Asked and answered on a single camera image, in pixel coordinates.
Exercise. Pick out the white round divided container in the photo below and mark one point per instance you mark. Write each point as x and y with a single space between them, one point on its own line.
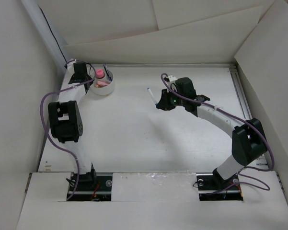
105 90

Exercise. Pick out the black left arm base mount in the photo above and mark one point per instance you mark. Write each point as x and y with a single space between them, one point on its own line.
91 187

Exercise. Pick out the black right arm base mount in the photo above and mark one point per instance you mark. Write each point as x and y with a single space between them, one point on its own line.
211 187

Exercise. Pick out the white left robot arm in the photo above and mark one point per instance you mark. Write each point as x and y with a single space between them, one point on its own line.
65 120

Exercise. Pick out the aluminium rail right edge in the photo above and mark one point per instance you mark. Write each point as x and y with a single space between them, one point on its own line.
240 92

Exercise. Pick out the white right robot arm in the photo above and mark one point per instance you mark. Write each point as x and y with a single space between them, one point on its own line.
248 138

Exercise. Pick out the blue ballpoint pen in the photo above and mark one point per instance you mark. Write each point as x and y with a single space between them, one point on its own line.
107 72

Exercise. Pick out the pink capped glue bottle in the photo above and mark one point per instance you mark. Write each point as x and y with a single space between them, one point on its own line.
99 74

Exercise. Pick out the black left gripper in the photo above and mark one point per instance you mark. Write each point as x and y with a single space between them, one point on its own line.
90 78

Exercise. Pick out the pink highlighter marker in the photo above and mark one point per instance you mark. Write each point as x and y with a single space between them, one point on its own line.
101 84

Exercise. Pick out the white purple felt pen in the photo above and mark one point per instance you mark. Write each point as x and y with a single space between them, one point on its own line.
152 96

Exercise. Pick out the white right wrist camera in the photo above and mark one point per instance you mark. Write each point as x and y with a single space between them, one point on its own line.
171 81

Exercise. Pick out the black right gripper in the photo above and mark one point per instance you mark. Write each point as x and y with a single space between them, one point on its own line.
164 104

